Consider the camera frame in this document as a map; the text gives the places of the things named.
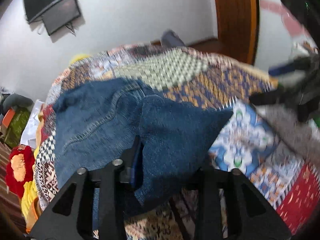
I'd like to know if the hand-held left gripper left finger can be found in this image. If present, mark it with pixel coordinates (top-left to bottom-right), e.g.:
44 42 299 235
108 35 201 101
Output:
29 135 144 240

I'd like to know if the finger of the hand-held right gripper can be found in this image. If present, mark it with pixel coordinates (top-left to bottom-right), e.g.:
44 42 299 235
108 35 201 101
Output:
250 89 303 106
269 56 314 77

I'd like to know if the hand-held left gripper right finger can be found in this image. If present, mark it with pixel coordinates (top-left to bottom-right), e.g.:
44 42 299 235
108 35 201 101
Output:
197 166 293 240

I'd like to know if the grey cloth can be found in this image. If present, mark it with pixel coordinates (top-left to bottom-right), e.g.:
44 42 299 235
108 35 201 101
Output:
257 104 320 168

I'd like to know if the blue denim jacket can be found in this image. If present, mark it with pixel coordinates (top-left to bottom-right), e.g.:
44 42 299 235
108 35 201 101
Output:
52 77 234 218

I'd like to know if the patchwork patterned blanket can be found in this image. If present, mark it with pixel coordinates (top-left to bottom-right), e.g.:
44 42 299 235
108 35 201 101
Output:
34 42 320 240

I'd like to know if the pink blurred object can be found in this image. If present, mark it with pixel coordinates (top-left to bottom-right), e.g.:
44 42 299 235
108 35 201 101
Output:
260 0 311 38

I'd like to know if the brown wooden door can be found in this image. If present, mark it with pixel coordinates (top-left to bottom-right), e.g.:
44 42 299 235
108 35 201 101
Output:
211 0 259 65

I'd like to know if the white cloth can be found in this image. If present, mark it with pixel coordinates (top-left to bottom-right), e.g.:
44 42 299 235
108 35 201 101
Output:
20 99 45 148

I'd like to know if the grey blue object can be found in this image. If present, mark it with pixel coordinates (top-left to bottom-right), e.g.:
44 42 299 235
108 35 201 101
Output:
161 30 185 48

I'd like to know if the red and yellow plush toy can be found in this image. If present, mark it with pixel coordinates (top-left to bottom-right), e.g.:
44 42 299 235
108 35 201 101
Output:
5 145 42 230

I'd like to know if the green fabric bag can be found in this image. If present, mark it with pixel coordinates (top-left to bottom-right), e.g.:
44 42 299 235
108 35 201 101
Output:
4 110 32 148

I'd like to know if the grey cushion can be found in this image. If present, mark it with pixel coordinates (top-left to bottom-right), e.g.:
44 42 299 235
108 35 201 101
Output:
2 94 34 114

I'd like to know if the orange box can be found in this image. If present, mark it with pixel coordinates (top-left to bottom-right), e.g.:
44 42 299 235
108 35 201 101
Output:
2 110 15 130

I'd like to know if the black flat monitor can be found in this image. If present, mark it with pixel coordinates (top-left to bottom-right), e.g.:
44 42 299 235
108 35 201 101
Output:
41 0 82 36

